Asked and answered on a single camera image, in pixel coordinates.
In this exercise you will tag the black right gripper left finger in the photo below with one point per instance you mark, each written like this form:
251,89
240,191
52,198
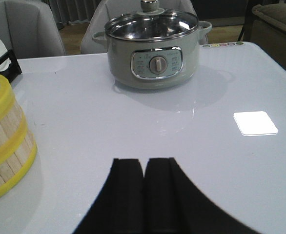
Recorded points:
118,208

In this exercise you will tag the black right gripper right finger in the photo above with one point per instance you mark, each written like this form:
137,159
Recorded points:
174,205

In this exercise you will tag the grey electric cooking pot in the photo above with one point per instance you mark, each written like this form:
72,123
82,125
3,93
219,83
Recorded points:
156,64

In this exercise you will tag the black dish rack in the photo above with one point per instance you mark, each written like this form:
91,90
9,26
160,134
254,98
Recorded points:
9,66

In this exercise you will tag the glass pot lid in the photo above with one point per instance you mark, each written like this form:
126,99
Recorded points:
152,23

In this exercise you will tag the right grey armchair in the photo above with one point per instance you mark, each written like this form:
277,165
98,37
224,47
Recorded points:
110,9

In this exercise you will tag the grey armchair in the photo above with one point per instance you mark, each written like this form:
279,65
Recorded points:
110,9
29,29

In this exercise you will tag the left grey armchair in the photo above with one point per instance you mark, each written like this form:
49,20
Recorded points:
29,29

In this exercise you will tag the beige sofa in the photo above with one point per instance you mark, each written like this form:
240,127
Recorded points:
269,30

